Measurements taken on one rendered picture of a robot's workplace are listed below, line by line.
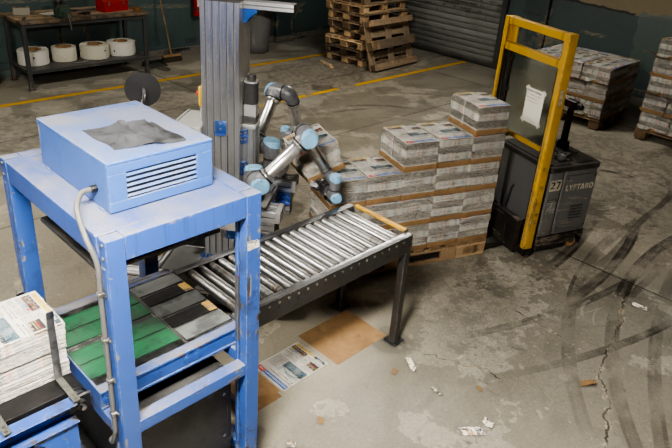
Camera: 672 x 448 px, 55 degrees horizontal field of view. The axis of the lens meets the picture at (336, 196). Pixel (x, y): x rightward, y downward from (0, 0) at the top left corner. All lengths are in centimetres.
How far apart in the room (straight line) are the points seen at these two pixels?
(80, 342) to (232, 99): 182
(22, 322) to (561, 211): 421
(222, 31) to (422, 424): 258
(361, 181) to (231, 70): 122
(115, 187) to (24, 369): 84
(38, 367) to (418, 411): 209
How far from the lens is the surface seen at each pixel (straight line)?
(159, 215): 246
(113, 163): 242
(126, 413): 277
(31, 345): 281
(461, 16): 1221
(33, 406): 286
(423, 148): 475
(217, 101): 421
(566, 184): 557
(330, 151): 447
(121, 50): 1008
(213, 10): 408
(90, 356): 303
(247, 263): 274
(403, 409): 393
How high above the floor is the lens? 267
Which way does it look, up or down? 25 degrees down
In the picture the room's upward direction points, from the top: 4 degrees clockwise
